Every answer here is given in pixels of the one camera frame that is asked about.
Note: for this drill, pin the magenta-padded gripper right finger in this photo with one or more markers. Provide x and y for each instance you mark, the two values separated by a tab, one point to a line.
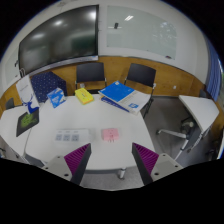
146	158

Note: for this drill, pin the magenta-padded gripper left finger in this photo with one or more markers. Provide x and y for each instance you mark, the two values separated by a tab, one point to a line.
77	158

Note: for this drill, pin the pink charger block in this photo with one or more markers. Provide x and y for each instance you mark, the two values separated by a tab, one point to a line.
110	134

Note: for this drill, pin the black mouse pad green print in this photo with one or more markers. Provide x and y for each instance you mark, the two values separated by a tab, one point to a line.
27	121

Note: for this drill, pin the yellow box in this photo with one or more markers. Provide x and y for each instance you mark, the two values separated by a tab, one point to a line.
84	95

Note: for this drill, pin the blue tissue box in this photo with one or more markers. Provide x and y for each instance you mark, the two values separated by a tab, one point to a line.
56	97

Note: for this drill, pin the white side table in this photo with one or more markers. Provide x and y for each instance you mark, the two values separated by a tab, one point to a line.
200	110

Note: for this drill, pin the blue white-dotted chair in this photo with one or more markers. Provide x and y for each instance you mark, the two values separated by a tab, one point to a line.
48	83

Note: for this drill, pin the black chair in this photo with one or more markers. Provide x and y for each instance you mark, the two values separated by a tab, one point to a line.
10	102
141	75
90	71

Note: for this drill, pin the white paper bag blue deer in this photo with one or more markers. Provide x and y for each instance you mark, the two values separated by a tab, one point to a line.
26	91

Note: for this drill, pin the small white whiteboard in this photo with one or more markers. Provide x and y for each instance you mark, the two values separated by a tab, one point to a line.
10	68

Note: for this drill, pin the large glass whiteboard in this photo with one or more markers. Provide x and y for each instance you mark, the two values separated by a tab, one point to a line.
143	30

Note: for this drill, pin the large black wall screen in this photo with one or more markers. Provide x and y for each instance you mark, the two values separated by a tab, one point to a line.
58	35

